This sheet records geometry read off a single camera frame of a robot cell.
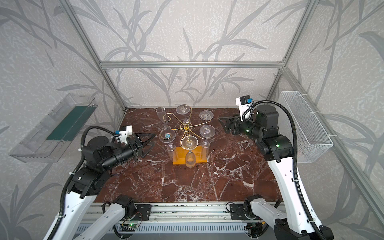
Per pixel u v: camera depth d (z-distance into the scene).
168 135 0.64
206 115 0.72
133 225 0.70
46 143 0.64
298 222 0.35
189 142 0.62
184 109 0.74
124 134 0.58
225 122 0.56
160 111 0.91
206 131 0.65
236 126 0.53
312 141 0.60
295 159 0.40
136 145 0.52
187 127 0.69
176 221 0.72
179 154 0.77
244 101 0.52
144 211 0.74
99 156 0.45
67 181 0.44
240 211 0.73
